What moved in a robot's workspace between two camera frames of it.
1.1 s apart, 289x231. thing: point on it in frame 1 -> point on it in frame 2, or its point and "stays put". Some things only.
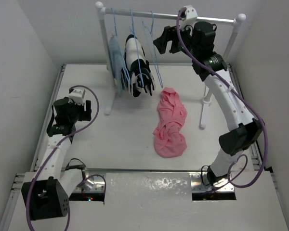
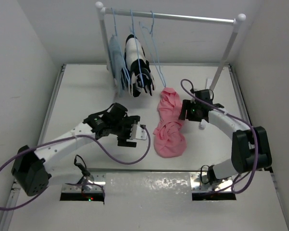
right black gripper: [169, 33] -> [187, 104]
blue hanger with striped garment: [137, 65] stays put
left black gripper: [85, 115] -> [122, 140]
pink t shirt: [169, 141] stays put
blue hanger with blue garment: [117, 60] stays put
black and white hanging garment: [136, 73] stays put
